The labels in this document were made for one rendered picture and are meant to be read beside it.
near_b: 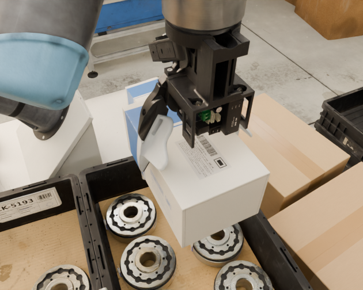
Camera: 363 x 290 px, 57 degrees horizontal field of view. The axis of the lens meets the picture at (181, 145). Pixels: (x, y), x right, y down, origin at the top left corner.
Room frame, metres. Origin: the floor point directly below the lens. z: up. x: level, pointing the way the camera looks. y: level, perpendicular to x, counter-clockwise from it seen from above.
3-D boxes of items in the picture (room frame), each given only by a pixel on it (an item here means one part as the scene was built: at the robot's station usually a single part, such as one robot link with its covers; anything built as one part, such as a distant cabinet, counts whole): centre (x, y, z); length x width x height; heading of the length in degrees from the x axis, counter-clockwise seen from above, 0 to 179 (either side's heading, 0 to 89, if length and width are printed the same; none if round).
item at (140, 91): (0.85, 0.09, 0.75); 0.20 x 0.12 x 0.09; 30
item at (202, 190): (0.32, -0.01, 1.09); 0.20 x 0.12 x 0.09; 26
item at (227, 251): (0.33, -0.07, 0.86); 0.10 x 0.10 x 0.01
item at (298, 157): (0.60, -0.23, 0.78); 0.30 x 0.22 x 0.16; 33
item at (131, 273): (0.27, 0.06, 0.86); 0.10 x 0.10 x 0.01
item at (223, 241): (0.33, -0.07, 0.86); 0.05 x 0.05 x 0.01
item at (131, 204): (0.37, 0.10, 0.86); 0.05 x 0.05 x 0.01
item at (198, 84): (0.29, -0.02, 1.25); 0.09 x 0.08 x 0.12; 26
